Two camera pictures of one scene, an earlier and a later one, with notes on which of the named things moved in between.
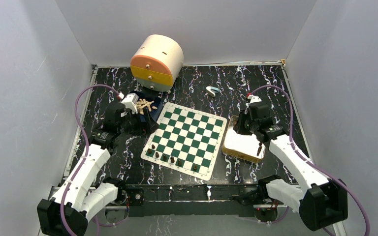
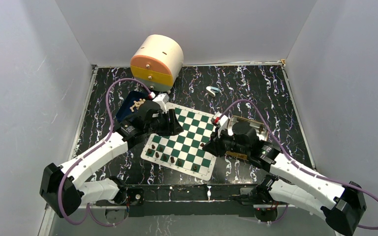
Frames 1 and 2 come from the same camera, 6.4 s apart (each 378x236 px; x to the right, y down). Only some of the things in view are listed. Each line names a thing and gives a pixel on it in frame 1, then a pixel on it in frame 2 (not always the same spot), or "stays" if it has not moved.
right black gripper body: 245,126 to 227,143
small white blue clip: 211,91 stays
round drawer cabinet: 157,62 stays
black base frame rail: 155,200 stays
